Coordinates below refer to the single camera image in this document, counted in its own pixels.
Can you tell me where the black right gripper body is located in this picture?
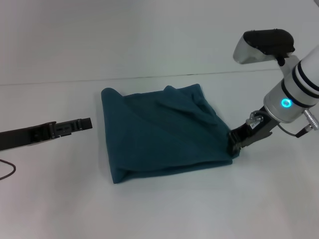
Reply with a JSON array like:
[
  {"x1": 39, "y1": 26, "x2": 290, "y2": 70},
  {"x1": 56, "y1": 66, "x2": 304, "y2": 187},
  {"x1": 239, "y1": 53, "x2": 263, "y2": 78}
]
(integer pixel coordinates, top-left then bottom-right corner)
[{"x1": 236, "y1": 106, "x2": 278, "y2": 149}]

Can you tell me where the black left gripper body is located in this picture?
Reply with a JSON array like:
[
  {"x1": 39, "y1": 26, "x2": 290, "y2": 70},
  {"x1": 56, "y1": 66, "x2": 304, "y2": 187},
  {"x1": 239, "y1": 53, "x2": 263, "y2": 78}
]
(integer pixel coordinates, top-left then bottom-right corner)
[{"x1": 0, "y1": 120, "x2": 57, "y2": 152}]

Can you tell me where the teal t-shirt with FREE print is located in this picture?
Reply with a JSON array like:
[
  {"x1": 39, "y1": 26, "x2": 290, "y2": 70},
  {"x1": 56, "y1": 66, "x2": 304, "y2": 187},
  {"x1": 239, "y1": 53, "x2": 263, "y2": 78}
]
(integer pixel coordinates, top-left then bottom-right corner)
[{"x1": 100, "y1": 84, "x2": 240, "y2": 184}]

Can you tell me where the silver metal cable connector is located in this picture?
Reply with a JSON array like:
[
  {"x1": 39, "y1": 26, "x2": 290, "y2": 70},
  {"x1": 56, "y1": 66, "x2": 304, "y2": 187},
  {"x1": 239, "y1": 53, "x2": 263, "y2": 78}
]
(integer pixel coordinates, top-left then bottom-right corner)
[
  {"x1": 303, "y1": 109, "x2": 319, "y2": 130},
  {"x1": 245, "y1": 111, "x2": 264, "y2": 127}
]

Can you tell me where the dark red right gripper cable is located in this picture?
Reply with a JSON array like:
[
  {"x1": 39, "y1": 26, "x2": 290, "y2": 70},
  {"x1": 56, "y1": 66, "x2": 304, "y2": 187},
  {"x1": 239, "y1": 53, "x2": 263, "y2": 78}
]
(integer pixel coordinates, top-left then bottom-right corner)
[{"x1": 276, "y1": 121, "x2": 310, "y2": 138}]

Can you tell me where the dark red gripper cable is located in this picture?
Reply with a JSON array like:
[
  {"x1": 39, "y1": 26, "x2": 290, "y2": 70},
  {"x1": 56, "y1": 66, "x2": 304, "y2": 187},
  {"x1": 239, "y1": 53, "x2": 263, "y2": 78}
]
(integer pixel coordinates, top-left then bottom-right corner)
[
  {"x1": 276, "y1": 121, "x2": 310, "y2": 138},
  {"x1": 0, "y1": 158, "x2": 17, "y2": 181}
]

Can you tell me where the dark red left gripper cable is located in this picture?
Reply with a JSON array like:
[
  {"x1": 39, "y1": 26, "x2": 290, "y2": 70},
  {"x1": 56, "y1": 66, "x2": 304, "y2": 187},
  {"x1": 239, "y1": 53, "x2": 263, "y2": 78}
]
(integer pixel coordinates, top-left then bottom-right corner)
[{"x1": 0, "y1": 158, "x2": 17, "y2": 181}]

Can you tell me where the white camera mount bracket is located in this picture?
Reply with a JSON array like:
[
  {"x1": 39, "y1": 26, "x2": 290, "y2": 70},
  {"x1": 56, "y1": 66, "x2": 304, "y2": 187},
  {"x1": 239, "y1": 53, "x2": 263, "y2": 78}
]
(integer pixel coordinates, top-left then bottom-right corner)
[{"x1": 276, "y1": 54, "x2": 301, "y2": 78}]

